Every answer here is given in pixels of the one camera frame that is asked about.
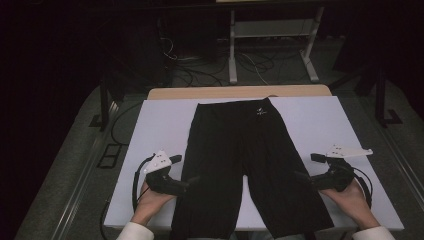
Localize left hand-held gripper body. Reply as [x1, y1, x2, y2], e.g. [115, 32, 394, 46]
[144, 150, 190, 197]

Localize white floor cable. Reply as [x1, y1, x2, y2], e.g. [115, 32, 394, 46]
[239, 52, 270, 86]

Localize black floor cable tangle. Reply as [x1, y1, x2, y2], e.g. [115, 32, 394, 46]
[159, 36, 232, 88]

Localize metal floor rail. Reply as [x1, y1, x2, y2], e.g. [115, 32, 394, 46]
[379, 125, 424, 209]
[49, 99, 122, 240]

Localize thin black floor cable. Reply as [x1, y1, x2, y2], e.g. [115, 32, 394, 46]
[110, 101, 144, 146]

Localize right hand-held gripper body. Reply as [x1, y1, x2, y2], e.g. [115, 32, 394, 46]
[311, 144, 374, 193]

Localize right hand-held gripper black cable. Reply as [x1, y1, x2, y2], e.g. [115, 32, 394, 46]
[352, 165, 374, 210]

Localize white board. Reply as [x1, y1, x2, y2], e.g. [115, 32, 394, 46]
[103, 95, 405, 233]

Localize white metal stand frame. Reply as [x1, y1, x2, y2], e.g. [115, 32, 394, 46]
[228, 6, 325, 85]

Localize black metal stand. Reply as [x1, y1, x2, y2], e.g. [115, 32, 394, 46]
[374, 65, 404, 129]
[88, 75, 118, 132]

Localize person's left hand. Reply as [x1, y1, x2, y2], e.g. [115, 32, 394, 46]
[130, 182, 177, 226]

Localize black pants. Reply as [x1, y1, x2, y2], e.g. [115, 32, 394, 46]
[169, 96, 335, 240]

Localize person's right hand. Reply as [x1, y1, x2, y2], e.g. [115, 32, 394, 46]
[319, 181, 381, 231]

